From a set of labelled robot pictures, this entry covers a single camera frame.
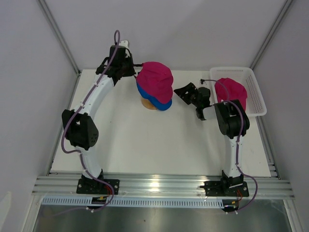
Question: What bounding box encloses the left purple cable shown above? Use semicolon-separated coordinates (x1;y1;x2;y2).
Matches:
61;29;121;215

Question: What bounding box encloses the blue cap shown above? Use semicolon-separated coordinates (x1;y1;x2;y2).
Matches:
137;84;172;111

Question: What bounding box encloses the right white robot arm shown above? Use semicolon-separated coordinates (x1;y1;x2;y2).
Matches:
174;83;250;197

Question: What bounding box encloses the white slotted cable duct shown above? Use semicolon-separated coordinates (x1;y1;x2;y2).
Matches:
42;196;238;209

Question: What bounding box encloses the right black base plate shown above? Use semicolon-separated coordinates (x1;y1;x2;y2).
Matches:
199;181;249;197

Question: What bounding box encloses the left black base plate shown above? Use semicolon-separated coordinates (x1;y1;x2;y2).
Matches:
76;171;120;195

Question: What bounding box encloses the aluminium rail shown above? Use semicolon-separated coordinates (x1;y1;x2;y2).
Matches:
32;173;295;200

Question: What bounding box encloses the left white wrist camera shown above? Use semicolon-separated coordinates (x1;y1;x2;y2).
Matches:
119;40;130;49

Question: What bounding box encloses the pink cap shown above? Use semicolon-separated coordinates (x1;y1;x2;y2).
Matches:
214;78;248;110
136;61;174;103

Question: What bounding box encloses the aluminium frame post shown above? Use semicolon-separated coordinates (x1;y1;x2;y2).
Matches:
36;0;81;75
249;0;296;70

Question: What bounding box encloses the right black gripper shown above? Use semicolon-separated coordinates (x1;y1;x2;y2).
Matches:
173;82;200;108

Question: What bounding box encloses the wooden hat stand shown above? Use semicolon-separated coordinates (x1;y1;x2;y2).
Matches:
141;98;158;110

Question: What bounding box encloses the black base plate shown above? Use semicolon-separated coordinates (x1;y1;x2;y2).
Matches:
76;171;120;195
199;181;249;197

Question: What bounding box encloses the left aluminium frame post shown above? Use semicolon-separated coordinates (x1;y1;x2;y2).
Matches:
36;0;81;75

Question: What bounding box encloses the right aluminium frame post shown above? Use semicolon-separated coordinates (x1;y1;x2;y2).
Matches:
249;0;296;70

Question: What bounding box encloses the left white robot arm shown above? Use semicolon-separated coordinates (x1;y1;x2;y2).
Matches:
61;40;136;194

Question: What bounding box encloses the white plastic basket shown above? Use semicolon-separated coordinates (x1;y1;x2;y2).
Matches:
210;67;267;117

